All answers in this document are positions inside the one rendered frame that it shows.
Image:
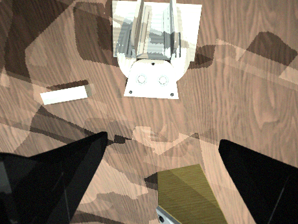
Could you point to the white rectangular bar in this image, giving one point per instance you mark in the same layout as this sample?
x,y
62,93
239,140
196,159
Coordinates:
x,y
62,95

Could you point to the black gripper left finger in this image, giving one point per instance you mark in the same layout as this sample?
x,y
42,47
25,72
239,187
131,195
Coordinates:
x,y
47,188

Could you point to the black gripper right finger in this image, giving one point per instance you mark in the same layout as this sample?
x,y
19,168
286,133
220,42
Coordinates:
x,y
268,187

